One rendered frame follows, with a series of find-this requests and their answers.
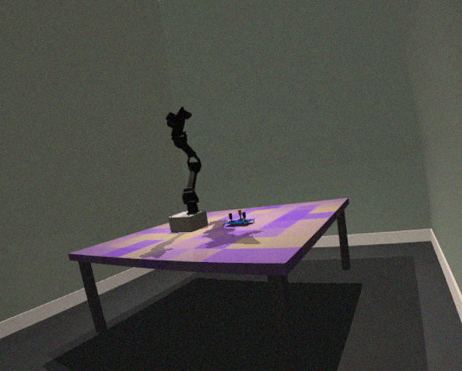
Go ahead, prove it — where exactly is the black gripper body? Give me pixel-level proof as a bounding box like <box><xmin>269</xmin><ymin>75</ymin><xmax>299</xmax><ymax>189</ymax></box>
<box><xmin>167</xmin><ymin>110</ymin><xmax>192</xmax><ymax>131</ymax></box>

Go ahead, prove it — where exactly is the blue circuit board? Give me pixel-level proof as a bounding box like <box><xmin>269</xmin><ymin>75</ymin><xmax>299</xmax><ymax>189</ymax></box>
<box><xmin>223</xmin><ymin>209</ymin><xmax>254</xmax><ymax>227</ymax></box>

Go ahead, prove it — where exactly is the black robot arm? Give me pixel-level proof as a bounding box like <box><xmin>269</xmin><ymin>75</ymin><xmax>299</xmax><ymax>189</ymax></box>
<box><xmin>165</xmin><ymin>113</ymin><xmax>201</xmax><ymax>214</ymax></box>

